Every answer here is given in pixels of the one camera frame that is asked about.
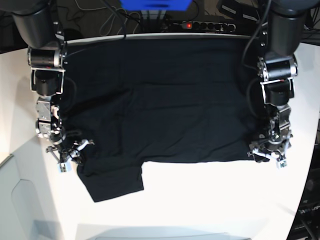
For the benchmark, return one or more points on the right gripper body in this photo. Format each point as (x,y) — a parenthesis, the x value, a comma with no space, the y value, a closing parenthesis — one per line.
(61,153)

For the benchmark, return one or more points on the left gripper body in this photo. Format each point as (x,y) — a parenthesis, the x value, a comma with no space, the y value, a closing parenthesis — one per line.
(273,151)

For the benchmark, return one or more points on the black T-shirt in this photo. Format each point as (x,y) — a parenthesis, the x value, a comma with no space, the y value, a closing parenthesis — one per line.
(176,101)

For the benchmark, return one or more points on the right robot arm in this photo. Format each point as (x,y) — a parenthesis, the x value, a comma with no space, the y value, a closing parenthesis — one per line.
(47,50)

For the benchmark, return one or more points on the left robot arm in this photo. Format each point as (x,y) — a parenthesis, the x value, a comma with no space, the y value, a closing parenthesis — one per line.
(279,30)

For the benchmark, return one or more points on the black power adapter brick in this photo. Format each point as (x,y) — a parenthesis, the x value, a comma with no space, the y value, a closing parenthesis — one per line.
(238,11)

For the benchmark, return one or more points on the blue box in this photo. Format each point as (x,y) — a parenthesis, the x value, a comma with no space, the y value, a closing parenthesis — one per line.
(169,5)

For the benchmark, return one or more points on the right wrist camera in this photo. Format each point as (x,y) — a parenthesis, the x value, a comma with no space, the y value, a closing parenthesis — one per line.
(64,167)

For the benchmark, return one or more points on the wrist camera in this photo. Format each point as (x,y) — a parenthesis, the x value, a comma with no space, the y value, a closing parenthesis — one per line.
(281,163)
(64,167)

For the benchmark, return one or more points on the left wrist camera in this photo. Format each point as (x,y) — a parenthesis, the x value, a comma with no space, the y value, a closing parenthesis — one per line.
(281,163)

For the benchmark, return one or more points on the white power strip red switch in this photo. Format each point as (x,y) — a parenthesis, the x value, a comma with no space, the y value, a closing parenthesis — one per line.
(200,27)

